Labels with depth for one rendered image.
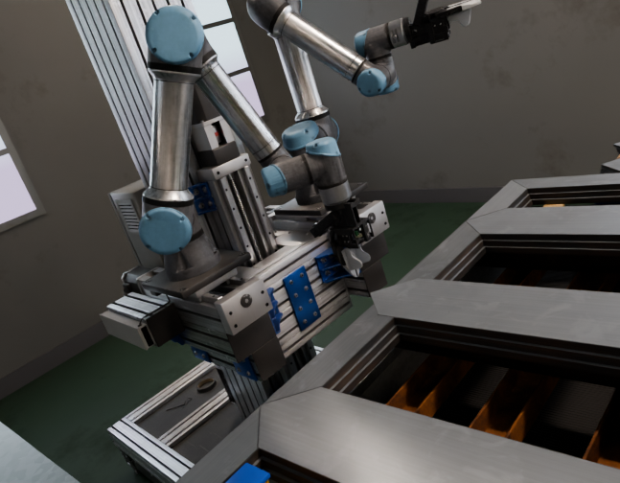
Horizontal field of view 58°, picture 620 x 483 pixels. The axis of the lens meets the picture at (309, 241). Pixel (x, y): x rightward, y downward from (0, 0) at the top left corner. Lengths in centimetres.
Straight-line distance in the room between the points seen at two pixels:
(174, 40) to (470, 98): 321
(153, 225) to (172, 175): 12
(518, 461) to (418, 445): 15
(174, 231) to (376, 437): 63
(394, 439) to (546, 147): 330
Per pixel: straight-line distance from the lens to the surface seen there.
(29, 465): 98
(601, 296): 125
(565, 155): 406
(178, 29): 124
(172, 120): 127
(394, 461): 94
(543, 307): 123
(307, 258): 166
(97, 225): 429
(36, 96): 424
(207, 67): 140
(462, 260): 153
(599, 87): 386
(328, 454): 99
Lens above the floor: 149
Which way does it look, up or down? 19 degrees down
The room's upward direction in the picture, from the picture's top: 18 degrees counter-clockwise
